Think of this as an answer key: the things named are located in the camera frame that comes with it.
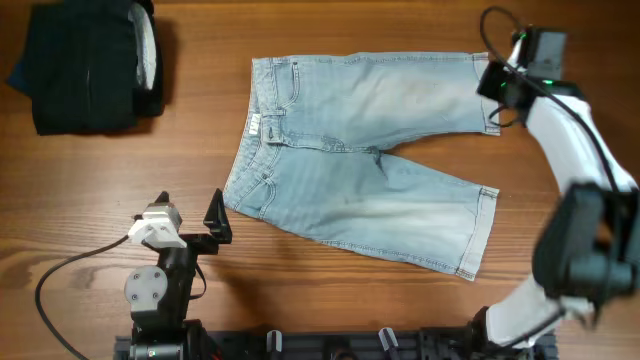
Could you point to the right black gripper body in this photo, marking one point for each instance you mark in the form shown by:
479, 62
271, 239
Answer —
496, 82

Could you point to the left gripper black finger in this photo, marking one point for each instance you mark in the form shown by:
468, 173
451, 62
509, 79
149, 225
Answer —
163, 197
216, 219

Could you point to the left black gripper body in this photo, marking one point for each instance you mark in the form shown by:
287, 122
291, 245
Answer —
200, 244

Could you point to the light blue denim shorts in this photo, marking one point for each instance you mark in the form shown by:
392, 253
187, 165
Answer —
315, 157

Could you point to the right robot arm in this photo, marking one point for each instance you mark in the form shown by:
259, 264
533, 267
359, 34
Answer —
588, 254

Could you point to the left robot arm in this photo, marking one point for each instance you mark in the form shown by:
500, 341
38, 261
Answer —
159, 294

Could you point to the black fabric storage bag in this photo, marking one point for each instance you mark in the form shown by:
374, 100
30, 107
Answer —
91, 67

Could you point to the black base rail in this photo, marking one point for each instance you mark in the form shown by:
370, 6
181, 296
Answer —
424, 344

